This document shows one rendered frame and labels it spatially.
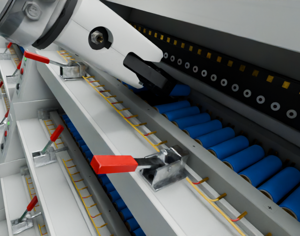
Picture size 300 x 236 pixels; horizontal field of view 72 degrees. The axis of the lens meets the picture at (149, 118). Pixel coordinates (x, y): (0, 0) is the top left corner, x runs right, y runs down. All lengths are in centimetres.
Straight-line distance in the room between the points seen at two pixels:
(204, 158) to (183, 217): 6
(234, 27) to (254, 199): 13
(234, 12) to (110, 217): 31
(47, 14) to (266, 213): 22
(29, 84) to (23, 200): 30
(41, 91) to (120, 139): 39
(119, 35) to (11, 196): 57
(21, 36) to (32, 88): 42
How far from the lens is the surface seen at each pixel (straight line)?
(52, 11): 18
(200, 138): 24
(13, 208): 66
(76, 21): 18
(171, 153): 19
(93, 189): 40
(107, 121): 28
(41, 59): 38
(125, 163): 16
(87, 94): 35
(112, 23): 19
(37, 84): 60
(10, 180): 73
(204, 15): 20
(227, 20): 18
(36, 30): 18
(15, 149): 69
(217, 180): 20
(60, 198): 42
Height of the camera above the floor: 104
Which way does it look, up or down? 16 degrees down
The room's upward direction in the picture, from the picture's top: 26 degrees clockwise
